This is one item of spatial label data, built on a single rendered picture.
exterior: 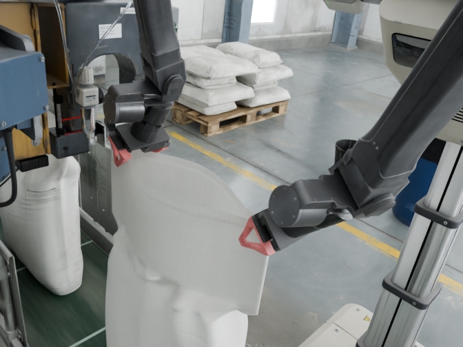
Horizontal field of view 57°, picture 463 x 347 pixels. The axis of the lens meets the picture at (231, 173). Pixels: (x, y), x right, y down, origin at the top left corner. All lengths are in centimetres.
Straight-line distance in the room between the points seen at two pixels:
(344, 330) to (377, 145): 129
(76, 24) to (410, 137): 70
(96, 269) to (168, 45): 108
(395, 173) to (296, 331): 157
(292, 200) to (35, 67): 40
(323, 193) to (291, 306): 161
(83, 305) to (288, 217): 109
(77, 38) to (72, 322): 90
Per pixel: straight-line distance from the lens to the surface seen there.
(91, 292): 159
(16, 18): 92
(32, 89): 68
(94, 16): 98
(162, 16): 75
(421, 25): 88
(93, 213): 201
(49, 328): 150
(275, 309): 211
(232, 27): 699
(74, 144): 103
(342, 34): 956
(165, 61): 78
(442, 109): 46
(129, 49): 104
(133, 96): 80
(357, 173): 58
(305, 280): 231
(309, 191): 55
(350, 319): 180
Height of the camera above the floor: 146
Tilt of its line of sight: 27 degrees down
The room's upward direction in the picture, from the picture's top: 7 degrees clockwise
